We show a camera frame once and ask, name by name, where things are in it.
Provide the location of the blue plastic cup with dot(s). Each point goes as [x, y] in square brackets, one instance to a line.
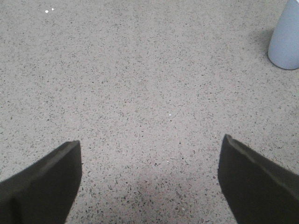
[283, 49]

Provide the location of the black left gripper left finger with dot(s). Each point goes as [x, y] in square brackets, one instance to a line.
[44, 192]

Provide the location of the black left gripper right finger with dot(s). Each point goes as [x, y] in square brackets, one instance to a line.
[257, 190]

